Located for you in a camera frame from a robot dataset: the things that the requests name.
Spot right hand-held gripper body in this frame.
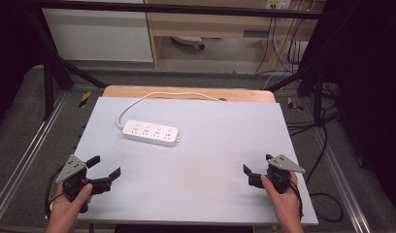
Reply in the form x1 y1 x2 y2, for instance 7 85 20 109
247 153 307 195

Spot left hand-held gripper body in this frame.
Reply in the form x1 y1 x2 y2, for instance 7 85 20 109
54 153 113 214

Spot white power strip cable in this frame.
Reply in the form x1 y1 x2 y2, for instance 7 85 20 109
115 91 228 128

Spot office chair base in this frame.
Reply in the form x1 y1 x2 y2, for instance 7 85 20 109
170 35 207 50

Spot white cabinet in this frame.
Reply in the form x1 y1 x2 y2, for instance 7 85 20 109
42 0 154 63

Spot aluminium rail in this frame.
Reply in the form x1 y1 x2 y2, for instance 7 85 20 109
311 127 373 233
0 91 70 225

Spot black metal frame bar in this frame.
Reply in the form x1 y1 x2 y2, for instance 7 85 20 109
24 0 328 20

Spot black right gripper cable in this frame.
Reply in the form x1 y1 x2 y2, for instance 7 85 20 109
296 124 345 223

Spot black floor cables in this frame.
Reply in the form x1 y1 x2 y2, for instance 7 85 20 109
284 105 342 138

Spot wooden desk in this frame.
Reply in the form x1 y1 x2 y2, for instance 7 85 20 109
143 0 327 71

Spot white wall socket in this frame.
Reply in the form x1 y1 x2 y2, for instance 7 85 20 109
265 0 293 11

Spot yellow black tape marker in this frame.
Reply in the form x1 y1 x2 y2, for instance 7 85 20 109
286 96 305 112
78 90 92 109

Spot person's right hand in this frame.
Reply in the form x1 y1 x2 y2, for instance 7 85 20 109
260 170 301 225

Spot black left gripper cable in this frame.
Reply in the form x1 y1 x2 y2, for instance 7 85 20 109
44 166 65 219

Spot wooden table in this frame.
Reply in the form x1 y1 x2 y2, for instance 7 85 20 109
102 84 277 104

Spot person's left hand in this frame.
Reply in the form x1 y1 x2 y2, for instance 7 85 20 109
46 183 94 227

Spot bundle of hanging cables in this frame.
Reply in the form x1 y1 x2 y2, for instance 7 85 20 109
254 13 314 76

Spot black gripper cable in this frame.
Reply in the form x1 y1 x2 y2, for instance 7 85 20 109
296 124 345 223
44 166 65 219

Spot black curtain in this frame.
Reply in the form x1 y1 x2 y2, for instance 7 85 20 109
0 0 47 130
318 0 396 210

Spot light grey table board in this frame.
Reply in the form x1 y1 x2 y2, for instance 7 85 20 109
71 96 319 226

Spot white power strip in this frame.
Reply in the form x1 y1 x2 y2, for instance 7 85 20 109
121 118 182 149

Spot black metal frame stand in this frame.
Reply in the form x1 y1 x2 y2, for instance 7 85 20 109
24 9 109 121
267 62 326 128

